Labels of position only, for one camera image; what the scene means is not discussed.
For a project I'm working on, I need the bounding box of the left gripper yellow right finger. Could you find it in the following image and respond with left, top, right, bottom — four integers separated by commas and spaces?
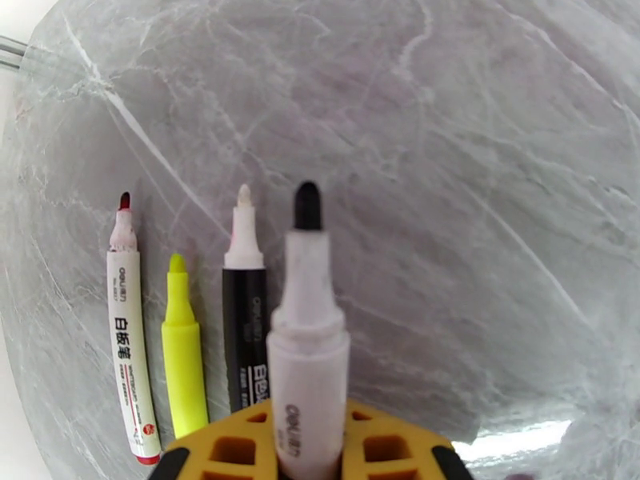
341, 397, 474, 480

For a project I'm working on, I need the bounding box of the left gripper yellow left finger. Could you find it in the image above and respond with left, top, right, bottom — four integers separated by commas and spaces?
147, 397, 279, 480

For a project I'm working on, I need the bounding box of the yellow highlighter pen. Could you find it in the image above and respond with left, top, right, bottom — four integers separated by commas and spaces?
160, 252, 210, 441

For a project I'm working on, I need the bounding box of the black barrel marker white tip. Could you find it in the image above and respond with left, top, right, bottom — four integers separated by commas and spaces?
221, 183, 275, 414

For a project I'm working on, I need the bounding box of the white marker red tip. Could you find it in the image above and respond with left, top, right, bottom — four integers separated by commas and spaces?
106, 190, 162, 467

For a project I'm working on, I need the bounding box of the left aluminium frame post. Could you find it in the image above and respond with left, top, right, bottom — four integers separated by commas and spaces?
0, 34, 29, 72

